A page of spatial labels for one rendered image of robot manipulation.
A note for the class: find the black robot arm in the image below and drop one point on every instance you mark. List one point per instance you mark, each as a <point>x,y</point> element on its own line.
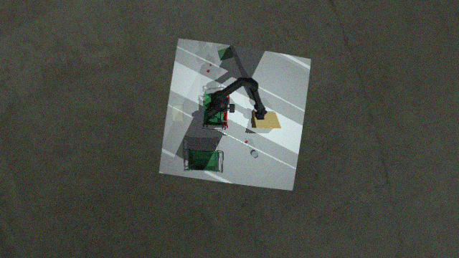
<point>218,98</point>

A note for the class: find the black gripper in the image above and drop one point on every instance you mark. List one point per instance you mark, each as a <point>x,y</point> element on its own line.
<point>231,108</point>

